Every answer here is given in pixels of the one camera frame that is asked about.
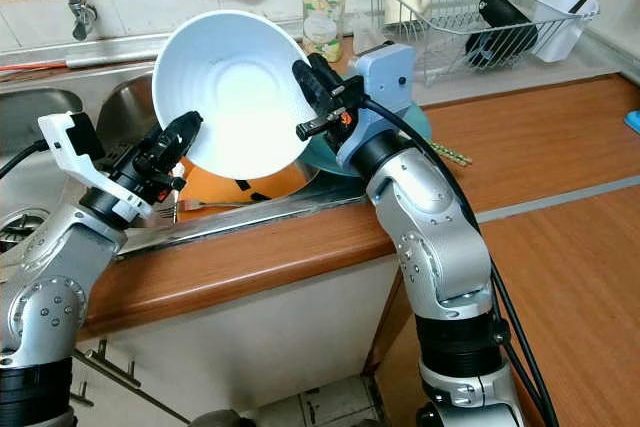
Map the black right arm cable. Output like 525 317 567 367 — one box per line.
365 97 561 427

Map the brown wooden cabinet door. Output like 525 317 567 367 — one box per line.
365 277 427 427

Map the clear soap pump bottle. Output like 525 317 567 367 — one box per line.
302 0 347 63

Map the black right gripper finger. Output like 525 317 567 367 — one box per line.
292 57 333 120
308 50 351 98

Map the sink drain strainer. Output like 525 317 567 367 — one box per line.
0 209 51 254

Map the white ceramic bowl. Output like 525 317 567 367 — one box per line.
152 9 311 180

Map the white plastic utensil cup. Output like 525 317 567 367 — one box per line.
530 0 599 63

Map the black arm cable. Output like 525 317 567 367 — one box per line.
365 97 561 427
0 139 51 180

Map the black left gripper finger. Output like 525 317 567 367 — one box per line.
138 124 167 173
160 110 203 170

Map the black bottle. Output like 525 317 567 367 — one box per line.
465 0 539 68

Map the orange plastic plate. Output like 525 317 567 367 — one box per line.
175 157 311 204

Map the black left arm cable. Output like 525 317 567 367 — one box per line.
0 139 51 180

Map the metal cabinet handle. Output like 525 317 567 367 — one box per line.
74 341 163 424

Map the stainless steel double sink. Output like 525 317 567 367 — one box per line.
0 32 371 260

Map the white cabinet front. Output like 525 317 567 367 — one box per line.
72 252 397 427

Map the grey countertop joint strip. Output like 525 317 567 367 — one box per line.
475 179 640 224

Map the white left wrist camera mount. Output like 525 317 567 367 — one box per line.
38 110 147 227

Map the grey drain tray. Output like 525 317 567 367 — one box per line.
410 32 627 100

